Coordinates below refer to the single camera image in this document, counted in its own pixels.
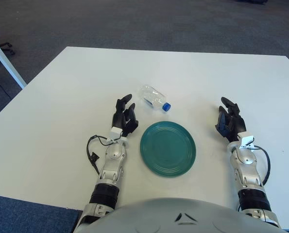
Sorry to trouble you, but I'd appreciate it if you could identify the silver robot torso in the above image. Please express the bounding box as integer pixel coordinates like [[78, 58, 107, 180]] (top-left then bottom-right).
[[73, 197, 289, 233]]

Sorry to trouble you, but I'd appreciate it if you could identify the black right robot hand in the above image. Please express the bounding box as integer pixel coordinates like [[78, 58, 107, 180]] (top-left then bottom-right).
[[214, 96, 255, 149]]

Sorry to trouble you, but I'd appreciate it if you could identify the clear plastic bottle blue cap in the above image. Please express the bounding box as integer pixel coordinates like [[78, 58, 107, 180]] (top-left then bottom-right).
[[137, 84, 172, 113]]

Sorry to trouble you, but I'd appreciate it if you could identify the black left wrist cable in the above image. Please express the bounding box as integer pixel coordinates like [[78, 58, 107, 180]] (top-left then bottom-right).
[[86, 134, 111, 176]]

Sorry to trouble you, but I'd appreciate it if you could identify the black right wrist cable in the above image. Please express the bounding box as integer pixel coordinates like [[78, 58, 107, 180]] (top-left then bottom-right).
[[252, 145, 272, 186]]

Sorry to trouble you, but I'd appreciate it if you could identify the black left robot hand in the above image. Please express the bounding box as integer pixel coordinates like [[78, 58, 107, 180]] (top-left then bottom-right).
[[107, 94, 139, 144]]

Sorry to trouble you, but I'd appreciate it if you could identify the green round plate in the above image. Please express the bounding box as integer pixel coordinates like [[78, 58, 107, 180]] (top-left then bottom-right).
[[139, 120, 197, 178]]

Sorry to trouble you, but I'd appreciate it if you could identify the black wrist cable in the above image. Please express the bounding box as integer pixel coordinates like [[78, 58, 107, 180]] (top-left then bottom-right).
[[252, 145, 272, 186], [86, 134, 111, 176]]

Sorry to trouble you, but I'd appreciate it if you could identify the black office chair base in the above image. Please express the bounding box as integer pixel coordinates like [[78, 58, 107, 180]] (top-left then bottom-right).
[[0, 41, 16, 56]]

